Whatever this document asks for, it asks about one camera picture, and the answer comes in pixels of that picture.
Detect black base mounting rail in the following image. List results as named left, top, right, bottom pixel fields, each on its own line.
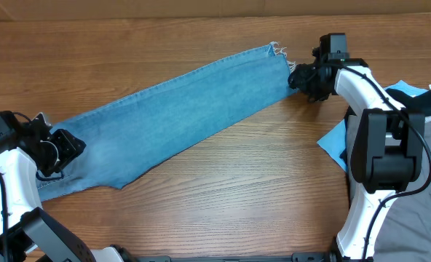
left=136, top=252, right=337, bottom=262

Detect light blue denim jeans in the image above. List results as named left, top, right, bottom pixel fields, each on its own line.
left=36, top=42, right=296, bottom=201

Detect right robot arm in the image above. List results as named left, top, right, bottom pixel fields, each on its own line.
left=288, top=33, right=431, bottom=261

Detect light blue folded shirt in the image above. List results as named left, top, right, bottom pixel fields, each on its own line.
left=317, top=80, right=427, bottom=172

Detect grey folded trousers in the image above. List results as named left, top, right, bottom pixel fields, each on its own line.
left=346, top=113, right=431, bottom=262

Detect black folded garment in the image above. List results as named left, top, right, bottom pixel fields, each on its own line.
left=386, top=87, right=431, bottom=117

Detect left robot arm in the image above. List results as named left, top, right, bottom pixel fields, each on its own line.
left=0, top=111, right=134, bottom=262

